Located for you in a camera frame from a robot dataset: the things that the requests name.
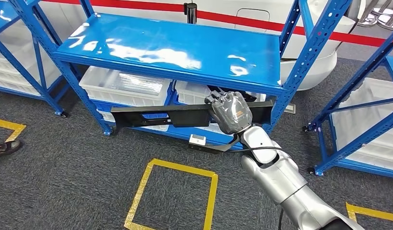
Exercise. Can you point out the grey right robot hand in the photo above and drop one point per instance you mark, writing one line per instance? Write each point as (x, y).
(231, 114)

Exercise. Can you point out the long black plastic panel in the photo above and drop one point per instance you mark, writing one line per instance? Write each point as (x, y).
(190, 117)

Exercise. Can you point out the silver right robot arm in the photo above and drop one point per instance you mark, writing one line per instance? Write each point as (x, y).
(279, 184)

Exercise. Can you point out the silver floor outlet plate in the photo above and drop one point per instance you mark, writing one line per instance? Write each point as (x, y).
(290, 108)

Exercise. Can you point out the yellow floor tape square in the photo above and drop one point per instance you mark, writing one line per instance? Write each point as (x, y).
(183, 170)
(12, 125)
(374, 214)

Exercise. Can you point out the white car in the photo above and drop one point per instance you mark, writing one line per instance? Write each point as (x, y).
(310, 73)

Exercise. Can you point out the red barrier belt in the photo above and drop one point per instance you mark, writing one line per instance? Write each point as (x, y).
(358, 38)

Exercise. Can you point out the chrome round base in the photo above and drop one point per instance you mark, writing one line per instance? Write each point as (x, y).
(379, 19)

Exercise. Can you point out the black camera bracket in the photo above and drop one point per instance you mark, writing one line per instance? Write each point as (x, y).
(212, 149)

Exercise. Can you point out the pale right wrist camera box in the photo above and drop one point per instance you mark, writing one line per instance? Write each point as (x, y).
(197, 139)

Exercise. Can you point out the black stanchion post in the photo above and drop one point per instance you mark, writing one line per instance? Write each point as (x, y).
(190, 14)

